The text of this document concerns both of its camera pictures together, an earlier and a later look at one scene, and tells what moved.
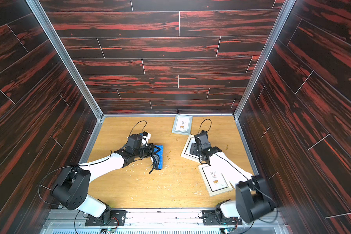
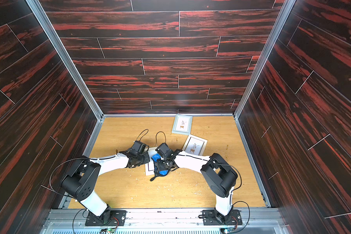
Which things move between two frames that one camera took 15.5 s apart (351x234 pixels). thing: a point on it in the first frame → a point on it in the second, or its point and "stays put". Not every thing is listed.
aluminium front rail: x=64 y=221 stays put
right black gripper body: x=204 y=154 → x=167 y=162
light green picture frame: x=182 y=125 stays put
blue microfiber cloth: x=161 y=156 → x=155 y=157
